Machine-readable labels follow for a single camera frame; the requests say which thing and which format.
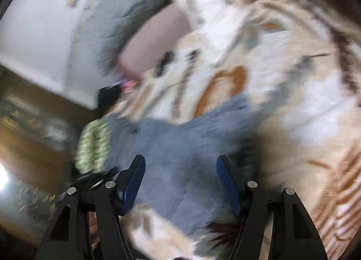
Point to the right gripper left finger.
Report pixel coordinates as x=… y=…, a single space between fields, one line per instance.
x=110 y=195

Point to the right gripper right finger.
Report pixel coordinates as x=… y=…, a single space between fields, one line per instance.
x=294 y=235

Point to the blue denim pants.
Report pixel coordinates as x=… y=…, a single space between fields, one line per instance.
x=181 y=182

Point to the green white patterned cloth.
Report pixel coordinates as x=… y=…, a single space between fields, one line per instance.
x=94 y=147

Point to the wooden door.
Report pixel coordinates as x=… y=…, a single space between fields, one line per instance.
x=39 y=136

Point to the black cloth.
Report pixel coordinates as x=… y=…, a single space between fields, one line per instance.
x=107 y=97

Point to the plastic bottle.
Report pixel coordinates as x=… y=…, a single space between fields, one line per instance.
x=126 y=84

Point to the small black round object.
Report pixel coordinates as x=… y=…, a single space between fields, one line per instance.
x=165 y=60

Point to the grey quilted pillow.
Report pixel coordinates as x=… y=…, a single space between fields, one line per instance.
x=104 y=28

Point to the cream leaf-pattern blanket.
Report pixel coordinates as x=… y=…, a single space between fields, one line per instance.
x=298 y=64

